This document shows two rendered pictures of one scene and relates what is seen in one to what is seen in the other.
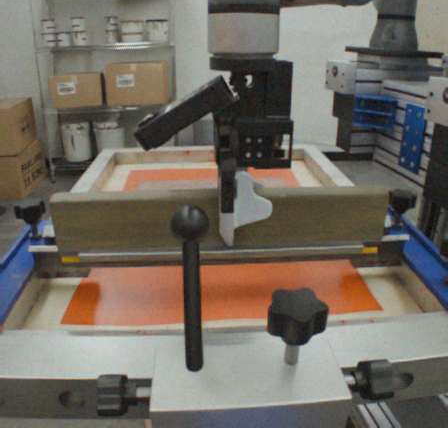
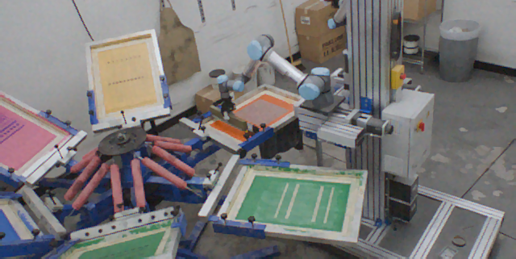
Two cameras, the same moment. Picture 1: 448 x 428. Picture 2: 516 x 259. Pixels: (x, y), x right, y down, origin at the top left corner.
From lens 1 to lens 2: 3.04 m
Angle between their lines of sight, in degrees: 49
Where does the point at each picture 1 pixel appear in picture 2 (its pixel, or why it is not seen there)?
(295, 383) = (201, 134)
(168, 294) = (225, 127)
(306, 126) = not seen: outside the picture
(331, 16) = not seen: outside the picture
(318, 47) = not seen: outside the picture
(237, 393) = (197, 132)
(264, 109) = (226, 104)
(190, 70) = not seen: outside the picture
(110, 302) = (218, 124)
